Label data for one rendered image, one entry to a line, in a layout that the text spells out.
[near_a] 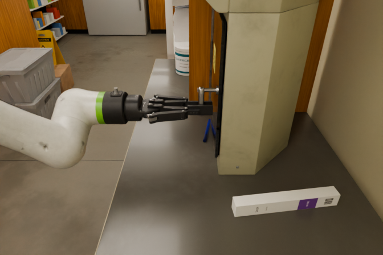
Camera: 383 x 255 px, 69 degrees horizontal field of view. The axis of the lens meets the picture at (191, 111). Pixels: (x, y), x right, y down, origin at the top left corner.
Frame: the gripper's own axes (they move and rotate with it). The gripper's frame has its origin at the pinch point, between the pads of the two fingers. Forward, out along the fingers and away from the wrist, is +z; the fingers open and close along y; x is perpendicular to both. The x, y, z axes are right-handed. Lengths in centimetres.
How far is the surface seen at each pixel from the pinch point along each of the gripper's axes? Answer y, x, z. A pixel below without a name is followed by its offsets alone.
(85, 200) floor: 69, 114, -77
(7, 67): 152, 49, -156
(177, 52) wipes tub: 71, 8, -9
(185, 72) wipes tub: 69, 18, -5
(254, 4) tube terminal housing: -5.3, -28.5, 10.9
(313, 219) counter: -21.4, 20.3, 28.3
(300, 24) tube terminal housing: 2.5, -22.5, 24.4
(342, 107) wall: 14, 8, 49
